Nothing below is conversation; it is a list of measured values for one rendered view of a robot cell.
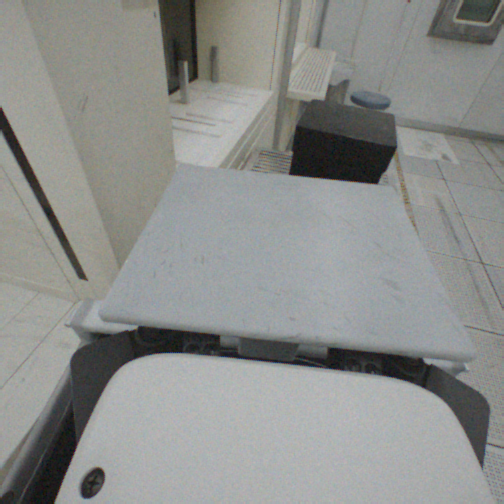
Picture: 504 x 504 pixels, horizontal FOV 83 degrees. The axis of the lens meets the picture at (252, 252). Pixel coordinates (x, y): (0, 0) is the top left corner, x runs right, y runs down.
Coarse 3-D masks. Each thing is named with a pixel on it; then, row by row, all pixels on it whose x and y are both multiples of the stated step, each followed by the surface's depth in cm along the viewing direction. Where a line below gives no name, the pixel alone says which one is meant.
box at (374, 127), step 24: (312, 120) 85; (336, 120) 87; (360, 120) 89; (384, 120) 91; (312, 144) 83; (336, 144) 81; (360, 144) 79; (384, 144) 77; (312, 168) 89; (336, 168) 86; (360, 168) 84; (384, 168) 81
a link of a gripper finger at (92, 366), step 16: (112, 336) 10; (128, 336) 10; (80, 352) 10; (96, 352) 10; (112, 352) 10; (128, 352) 10; (144, 352) 10; (160, 352) 10; (80, 368) 9; (96, 368) 9; (112, 368) 9; (80, 384) 9; (96, 384) 9; (80, 400) 8; (96, 400) 9; (80, 416) 8; (80, 432) 8
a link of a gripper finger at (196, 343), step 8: (184, 336) 9; (192, 336) 9; (200, 336) 9; (208, 336) 9; (216, 336) 9; (184, 344) 9; (192, 344) 9; (200, 344) 9; (208, 344) 9; (216, 344) 9; (184, 352) 9; (192, 352) 9; (200, 352) 9; (208, 352) 9; (216, 352) 9
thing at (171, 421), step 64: (128, 384) 8; (192, 384) 8; (256, 384) 8; (320, 384) 8; (384, 384) 8; (128, 448) 6; (192, 448) 6; (256, 448) 6; (320, 448) 7; (384, 448) 7; (448, 448) 7
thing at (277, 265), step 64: (192, 192) 14; (256, 192) 14; (320, 192) 15; (384, 192) 15; (128, 256) 11; (192, 256) 11; (256, 256) 11; (320, 256) 11; (384, 256) 12; (128, 320) 9; (192, 320) 9; (256, 320) 9; (320, 320) 9; (384, 320) 9; (448, 320) 10; (64, 384) 16; (64, 448) 15
